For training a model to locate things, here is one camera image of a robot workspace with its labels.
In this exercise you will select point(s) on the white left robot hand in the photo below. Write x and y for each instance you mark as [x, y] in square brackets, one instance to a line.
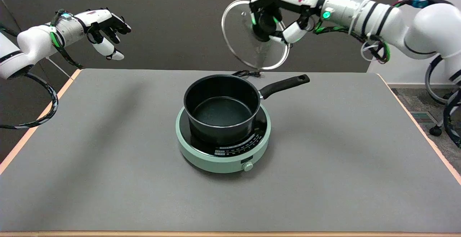
[102, 21]

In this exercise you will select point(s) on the metal floor vent grille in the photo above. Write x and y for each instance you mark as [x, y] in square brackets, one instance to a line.
[422, 117]

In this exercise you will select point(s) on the glass pot lid black knob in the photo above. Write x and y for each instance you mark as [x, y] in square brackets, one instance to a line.
[248, 46]

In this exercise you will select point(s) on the green induction cooker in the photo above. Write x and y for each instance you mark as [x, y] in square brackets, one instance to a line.
[230, 150]

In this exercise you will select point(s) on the black caster wheel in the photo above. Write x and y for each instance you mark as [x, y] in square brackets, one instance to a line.
[435, 130]

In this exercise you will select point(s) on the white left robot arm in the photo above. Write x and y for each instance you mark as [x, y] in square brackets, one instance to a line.
[32, 46]

